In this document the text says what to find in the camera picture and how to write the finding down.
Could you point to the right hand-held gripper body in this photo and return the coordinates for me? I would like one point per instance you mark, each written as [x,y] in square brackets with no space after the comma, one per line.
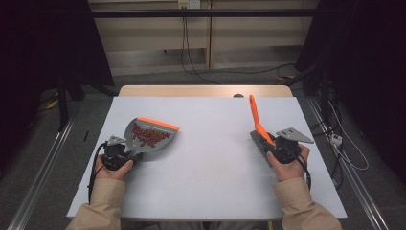
[287,148]

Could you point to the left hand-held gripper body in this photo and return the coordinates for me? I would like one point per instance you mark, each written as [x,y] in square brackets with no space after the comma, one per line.
[115,153]

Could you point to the red kidney beans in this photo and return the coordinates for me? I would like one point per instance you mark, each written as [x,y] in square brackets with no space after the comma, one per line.
[148,137]

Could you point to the orange brush with grey bristles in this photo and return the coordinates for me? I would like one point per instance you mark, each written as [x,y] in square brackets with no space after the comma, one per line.
[258,118]

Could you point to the grey dustpan with orange edge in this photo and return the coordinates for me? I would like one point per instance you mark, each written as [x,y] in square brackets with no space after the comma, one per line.
[159,126]

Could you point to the person's left hand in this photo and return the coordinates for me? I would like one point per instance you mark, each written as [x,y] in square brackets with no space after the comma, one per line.
[111,174]

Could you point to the person's right hand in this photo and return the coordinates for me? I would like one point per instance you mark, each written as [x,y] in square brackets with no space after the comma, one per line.
[288,171]

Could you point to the white power strip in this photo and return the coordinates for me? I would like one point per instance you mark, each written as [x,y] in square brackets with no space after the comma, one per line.
[336,139]

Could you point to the white table cover sheet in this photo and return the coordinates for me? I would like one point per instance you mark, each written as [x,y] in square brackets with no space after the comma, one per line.
[204,179]

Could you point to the black metal stand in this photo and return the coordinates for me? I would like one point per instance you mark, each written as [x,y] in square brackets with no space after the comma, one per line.
[63,102]

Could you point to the wooden table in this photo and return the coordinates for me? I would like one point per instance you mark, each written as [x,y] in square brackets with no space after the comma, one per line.
[178,91]

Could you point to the dark curtain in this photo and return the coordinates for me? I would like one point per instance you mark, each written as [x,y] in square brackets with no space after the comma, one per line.
[360,48]
[41,48]

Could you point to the black horizontal bar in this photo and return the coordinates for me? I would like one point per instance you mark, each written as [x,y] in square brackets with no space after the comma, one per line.
[204,13]

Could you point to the metal floor rail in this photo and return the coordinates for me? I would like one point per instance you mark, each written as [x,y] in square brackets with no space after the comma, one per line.
[348,166]
[41,172]

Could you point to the wooden wall post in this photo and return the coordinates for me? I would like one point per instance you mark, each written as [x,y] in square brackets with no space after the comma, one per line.
[209,35]

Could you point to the white wall socket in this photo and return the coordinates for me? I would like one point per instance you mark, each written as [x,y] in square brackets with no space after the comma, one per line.
[189,4]

